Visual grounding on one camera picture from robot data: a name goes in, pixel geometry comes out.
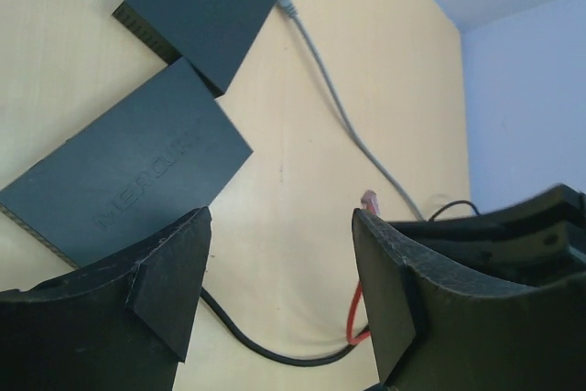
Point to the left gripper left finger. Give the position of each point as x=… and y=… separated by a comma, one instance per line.
x=121, y=323

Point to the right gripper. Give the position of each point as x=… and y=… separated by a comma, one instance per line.
x=535, y=242

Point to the black network switch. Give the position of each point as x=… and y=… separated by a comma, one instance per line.
x=214, y=36
x=165, y=149

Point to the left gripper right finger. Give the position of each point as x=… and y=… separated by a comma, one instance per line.
x=439, y=325

